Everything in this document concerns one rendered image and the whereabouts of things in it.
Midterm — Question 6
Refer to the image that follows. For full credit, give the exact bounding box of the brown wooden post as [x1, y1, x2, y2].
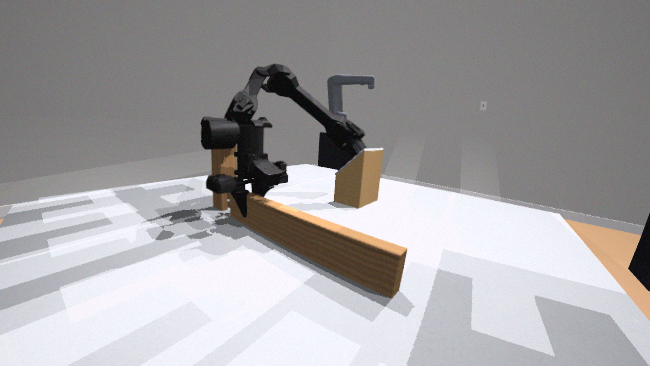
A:
[211, 145, 237, 211]

